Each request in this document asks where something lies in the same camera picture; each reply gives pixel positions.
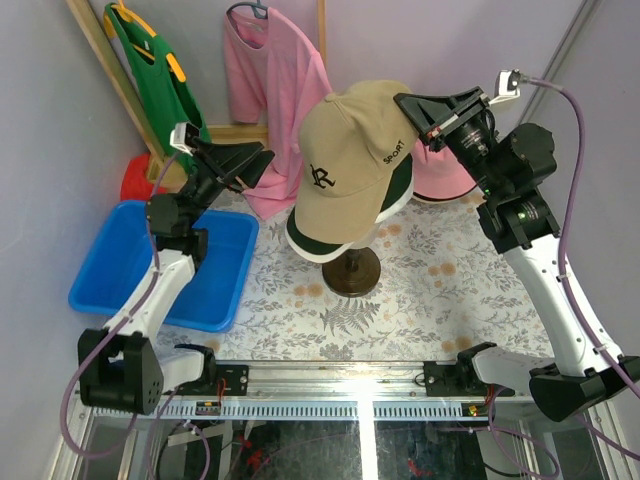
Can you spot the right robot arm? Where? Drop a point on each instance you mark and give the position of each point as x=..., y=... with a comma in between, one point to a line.
x=587, y=367

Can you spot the aluminium corner post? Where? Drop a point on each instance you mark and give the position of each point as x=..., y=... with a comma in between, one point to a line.
x=581, y=20

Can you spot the green tank top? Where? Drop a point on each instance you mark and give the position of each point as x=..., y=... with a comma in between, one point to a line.
x=165, y=100

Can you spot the blue plastic bin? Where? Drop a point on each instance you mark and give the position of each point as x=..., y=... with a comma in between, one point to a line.
x=121, y=255

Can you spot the dark round mannequin stand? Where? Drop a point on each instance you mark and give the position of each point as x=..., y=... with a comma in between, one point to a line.
x=354, y=273

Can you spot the pink bucket hat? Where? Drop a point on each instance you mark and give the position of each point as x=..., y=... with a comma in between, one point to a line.
x=438, y=176

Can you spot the green and white baseball cap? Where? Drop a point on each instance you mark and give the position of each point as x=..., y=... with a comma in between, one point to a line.
x=398, y=195

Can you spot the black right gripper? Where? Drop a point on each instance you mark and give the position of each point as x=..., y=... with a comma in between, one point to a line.
x=430, y=112

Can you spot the floral table mat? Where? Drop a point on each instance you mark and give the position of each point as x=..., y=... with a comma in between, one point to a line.
x=442, y=289

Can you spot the beige cap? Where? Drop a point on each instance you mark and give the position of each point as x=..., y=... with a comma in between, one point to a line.
x=351, y=143

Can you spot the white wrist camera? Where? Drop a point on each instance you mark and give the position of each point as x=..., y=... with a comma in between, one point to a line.
x=183, y=137
x=508, y=86

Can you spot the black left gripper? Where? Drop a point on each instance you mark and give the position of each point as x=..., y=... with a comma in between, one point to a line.
x=211, y=163

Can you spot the blue-grey hanger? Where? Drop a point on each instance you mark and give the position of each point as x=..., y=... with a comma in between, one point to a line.
x=258, y=10

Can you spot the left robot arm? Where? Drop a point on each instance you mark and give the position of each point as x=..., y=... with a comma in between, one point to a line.
x=169, y=260

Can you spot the red cloth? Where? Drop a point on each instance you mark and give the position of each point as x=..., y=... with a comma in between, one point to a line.
x=135, y=185

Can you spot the aluminium mounting rail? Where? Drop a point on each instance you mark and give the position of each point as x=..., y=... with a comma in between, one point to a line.
x=288, y=390

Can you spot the yellow hanger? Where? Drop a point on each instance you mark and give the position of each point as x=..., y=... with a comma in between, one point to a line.
x=130, y=16

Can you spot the pink t-shirt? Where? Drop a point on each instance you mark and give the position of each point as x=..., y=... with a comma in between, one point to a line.
x=274, y=72

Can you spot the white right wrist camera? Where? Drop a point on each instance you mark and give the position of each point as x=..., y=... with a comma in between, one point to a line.
x=508, y=86

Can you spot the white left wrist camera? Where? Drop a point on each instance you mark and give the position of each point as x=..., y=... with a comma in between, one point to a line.
x=183, y=137

